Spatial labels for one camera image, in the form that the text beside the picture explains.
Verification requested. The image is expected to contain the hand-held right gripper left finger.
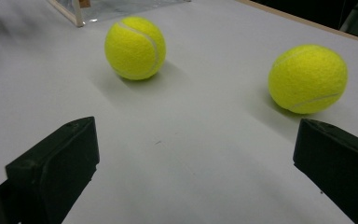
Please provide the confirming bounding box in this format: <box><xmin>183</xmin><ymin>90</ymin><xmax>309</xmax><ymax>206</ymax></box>
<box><xmin>5</xmin><ymin>116</ymin><xmax>101</xmax><ymax>224</ymax></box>

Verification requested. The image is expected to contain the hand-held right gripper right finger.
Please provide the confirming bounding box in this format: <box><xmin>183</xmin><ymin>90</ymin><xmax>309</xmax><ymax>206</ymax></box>
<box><xmin>293</xmin><ymin>118</ymin><xmax>358</xmax><ymax>224</ymax></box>

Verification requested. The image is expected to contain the yellow tennis ball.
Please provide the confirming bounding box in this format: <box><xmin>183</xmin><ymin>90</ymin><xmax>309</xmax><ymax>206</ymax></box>
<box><xmin>103</xmin><ymin>16</ymin><xmax>167</xmax><ymax>81</ymax></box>
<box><xmin>267</xmin><ymin>44</ymin><xmax>349</xmax><ymax>115</ymax></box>

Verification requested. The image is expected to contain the clear plastic bag white trim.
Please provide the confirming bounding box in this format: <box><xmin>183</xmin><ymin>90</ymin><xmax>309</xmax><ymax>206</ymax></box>
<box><xmin>46</xmin><ymin>0</ymin><xmax>191</xmax><ymax>28</ymax></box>

